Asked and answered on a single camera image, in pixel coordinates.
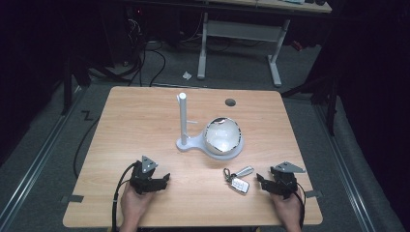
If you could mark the grey tape strip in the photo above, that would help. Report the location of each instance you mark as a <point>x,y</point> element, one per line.
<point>313,194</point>
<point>73,198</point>

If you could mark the person's right hand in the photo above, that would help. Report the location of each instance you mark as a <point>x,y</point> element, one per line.
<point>287,211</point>

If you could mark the metal floor rail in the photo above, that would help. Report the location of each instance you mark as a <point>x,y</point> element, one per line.
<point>38,161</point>
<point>345,167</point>

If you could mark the white paper scrap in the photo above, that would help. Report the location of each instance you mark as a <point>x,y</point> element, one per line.
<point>187,75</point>

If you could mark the dark computer tower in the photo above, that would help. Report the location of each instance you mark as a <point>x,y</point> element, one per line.
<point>124,32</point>

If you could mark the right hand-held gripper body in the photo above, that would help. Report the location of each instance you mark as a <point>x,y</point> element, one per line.
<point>285,182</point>

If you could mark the black metal stand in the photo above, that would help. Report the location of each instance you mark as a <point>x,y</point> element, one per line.
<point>328,96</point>
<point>68,83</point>

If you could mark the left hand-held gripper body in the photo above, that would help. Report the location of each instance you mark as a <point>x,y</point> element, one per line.
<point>144,174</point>

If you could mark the person's left hand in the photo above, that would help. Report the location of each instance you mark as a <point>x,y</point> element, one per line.
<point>133,206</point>

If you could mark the white-legged wooden desk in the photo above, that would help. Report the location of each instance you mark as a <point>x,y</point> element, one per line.
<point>240,30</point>

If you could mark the white stand with pole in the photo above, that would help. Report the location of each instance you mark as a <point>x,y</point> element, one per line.
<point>183,119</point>

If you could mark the small red object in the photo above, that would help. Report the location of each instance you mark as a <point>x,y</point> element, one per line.
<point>297,45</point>

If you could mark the shiny silver bowl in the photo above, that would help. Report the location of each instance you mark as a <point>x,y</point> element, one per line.
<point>223,137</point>

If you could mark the dark round table grommet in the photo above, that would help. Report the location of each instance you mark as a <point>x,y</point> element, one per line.
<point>230,102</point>

